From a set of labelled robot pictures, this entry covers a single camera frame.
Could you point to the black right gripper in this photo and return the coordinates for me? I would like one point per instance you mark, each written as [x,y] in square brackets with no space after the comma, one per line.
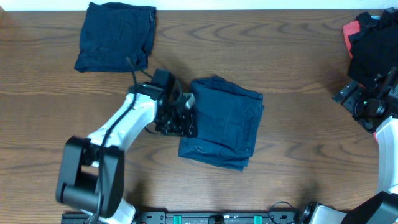
[347,96]

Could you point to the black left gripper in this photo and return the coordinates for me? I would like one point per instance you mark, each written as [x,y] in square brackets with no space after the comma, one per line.
[179,123]

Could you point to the blue denim shorts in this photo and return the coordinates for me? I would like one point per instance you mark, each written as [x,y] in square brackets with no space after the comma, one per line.
[227,118]

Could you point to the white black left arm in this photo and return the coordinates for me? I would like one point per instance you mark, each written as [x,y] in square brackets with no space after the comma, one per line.
[91,176]

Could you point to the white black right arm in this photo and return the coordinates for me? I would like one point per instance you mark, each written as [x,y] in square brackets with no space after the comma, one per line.
[381,208]

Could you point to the black garment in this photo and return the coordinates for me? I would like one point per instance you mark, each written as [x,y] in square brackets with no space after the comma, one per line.
[376,50]

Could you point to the red garment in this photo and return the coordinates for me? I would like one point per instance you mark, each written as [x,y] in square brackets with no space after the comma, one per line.
[352,33]

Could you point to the folded dark blue shorts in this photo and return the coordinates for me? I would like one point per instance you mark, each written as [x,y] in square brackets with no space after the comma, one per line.
[116,37]

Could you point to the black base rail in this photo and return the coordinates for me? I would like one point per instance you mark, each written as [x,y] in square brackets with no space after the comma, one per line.
[278,217]

